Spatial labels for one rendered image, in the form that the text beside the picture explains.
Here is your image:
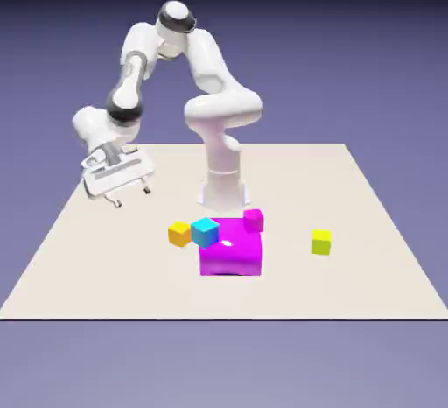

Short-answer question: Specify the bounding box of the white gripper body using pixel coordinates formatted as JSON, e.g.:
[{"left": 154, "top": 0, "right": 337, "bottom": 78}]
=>
[{"left": 81, "top": 155, "right": 156, "bottom": 200}]

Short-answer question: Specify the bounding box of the small orange cube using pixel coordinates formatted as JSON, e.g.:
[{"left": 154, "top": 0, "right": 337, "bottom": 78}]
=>
[{"left": 167, "top": 221, "right": 193, "bottom": 249}]

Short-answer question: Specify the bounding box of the small cyan cube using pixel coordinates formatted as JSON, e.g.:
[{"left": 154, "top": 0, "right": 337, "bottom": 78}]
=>
[{"left": 190, "top": 217, "right": 221, "bottom": 249}]

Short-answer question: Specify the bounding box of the small magenta cube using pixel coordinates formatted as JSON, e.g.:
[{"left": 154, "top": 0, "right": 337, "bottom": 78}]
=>
[{"left": 242, "top": 208, "right": 265, "bottom": 234}]

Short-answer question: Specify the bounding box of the small yellow-green cube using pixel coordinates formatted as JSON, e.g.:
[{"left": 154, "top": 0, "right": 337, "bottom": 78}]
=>
[{"left": 311, "top": 229, "right": 333, "bottom": 257}]

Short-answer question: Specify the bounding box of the large magenta box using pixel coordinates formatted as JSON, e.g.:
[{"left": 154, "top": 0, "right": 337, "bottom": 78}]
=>
[{"left": 199, "top": 217, "right": 263, "bottom": 277}]

